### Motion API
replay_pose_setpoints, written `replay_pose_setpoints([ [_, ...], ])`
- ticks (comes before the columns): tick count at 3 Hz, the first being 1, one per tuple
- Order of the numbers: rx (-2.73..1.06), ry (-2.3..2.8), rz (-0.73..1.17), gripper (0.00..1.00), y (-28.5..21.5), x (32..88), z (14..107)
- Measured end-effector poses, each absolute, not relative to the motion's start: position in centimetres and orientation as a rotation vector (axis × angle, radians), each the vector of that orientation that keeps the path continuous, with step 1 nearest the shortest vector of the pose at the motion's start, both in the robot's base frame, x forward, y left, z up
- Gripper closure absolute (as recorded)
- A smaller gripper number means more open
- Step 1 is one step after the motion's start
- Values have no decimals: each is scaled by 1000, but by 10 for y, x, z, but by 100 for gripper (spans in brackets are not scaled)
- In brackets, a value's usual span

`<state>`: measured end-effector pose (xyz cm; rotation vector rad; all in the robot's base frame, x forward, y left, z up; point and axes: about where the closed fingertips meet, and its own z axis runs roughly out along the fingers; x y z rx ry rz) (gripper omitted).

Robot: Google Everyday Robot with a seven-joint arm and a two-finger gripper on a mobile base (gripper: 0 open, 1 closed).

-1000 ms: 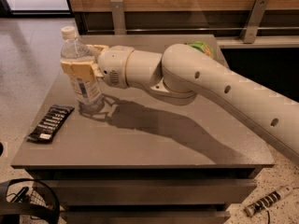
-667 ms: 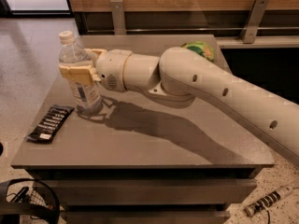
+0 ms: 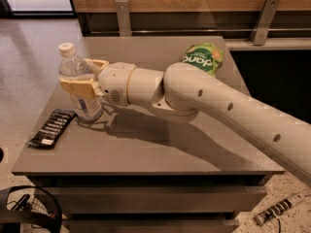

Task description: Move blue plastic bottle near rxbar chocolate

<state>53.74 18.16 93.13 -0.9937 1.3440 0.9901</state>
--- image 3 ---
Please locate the black rxbar chocolate bar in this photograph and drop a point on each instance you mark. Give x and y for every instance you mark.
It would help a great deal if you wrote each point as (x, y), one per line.
(49, 133)

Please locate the right metal bracket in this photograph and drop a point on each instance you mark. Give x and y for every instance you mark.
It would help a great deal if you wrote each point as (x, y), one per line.
(259, 34)

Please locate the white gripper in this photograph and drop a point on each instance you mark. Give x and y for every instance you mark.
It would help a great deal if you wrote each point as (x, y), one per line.
(114, 82)

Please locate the black wire basket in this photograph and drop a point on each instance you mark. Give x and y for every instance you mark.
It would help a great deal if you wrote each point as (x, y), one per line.
(28, 205)

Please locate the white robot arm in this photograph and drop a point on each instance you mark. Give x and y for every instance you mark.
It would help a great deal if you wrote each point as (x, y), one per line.
(182, 91)

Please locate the green snack chip bag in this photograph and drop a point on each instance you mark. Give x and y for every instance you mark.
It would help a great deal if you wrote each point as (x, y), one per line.
(206, 57)

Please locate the grey drawer cabinet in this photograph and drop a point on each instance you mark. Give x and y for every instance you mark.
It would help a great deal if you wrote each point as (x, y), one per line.
(133, 172)

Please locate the clear plastic water bottle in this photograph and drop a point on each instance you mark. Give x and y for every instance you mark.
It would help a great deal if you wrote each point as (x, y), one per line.
(77, 78)

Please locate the metal bracket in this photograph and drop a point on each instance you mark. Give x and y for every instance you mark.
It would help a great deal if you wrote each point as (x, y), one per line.
(259, 34)
(123, 16)

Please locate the left metal bracket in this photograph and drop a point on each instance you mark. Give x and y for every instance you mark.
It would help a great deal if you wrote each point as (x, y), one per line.
(123, 16)

